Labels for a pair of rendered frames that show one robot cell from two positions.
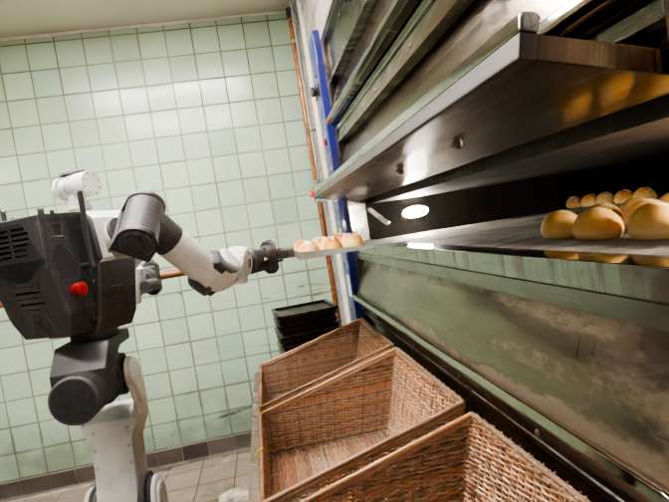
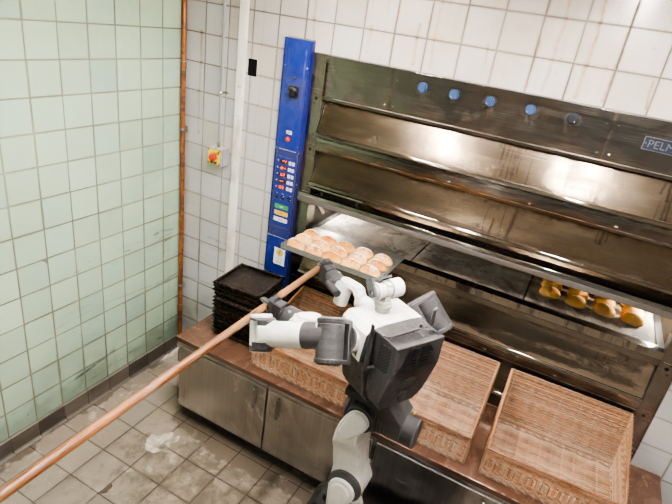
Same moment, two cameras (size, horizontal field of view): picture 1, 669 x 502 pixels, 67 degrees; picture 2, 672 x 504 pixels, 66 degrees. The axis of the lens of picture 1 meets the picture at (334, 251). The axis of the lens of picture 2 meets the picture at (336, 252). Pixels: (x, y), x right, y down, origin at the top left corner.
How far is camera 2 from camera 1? 2.41 m
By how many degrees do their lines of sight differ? 60
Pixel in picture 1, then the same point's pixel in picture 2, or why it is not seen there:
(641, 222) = (605, 312)
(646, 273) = (647, 349)
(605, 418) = (610, 378)
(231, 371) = (90, 330)
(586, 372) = (601, 364)
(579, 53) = not seen: outside the picture
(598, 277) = (626, 344)
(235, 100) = (121, 22)
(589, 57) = not seen: outside the picture
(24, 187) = not seen: outside the picture
